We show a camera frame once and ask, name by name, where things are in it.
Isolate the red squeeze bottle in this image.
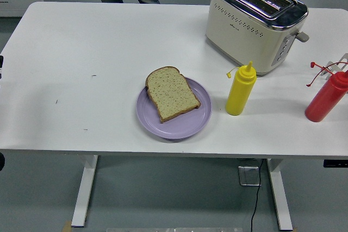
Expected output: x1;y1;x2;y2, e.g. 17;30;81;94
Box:
304;61;348;123

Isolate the bread slice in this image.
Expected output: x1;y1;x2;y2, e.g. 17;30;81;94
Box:
145;76;160;108
147;66;202;124

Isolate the white table leg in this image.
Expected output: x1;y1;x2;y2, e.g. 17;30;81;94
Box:
266;158;294;231
71;155;99;228

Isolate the purple plate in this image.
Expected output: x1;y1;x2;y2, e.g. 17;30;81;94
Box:
135;76;213;140

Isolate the cream and chrome toaster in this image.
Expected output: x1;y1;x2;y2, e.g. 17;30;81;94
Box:
205;0;310;77

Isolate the yellow squeeze bottle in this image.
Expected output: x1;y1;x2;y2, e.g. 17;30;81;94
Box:
226;61;257;116

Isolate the metal floor socket plate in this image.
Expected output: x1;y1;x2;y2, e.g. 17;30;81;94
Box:
238;165;262;187

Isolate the metal toast rack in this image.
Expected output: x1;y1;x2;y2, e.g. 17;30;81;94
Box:
320;53;348;79

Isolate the black table control panel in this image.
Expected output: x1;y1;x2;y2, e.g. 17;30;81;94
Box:
323;159;348;168

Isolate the black power cable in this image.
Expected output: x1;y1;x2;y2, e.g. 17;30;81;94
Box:
250;159;264;232

